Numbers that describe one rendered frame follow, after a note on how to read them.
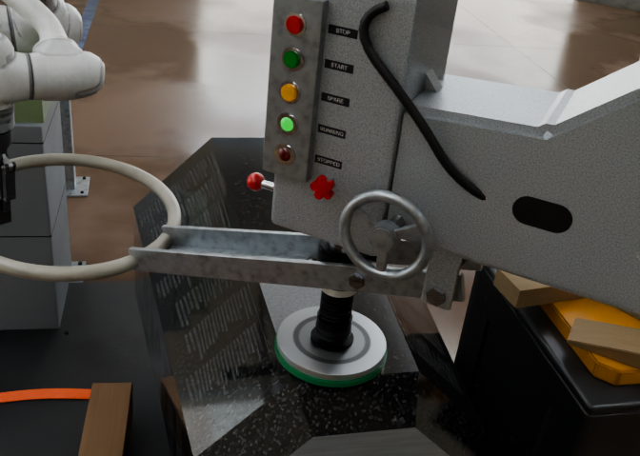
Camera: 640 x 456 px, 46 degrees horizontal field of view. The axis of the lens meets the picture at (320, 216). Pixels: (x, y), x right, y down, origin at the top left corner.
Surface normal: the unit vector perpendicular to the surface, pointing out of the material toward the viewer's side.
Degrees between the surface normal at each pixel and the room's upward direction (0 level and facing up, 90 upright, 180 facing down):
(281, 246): 90
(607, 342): 11
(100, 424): 0
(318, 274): 90
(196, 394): 45
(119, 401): 0
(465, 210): 90
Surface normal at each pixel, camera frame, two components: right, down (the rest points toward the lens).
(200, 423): -0.61, -0.59
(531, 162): -0.43, 0.40
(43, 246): 0.17, 0.49
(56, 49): 0.30, -0.57
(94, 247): 0.10, -0.87
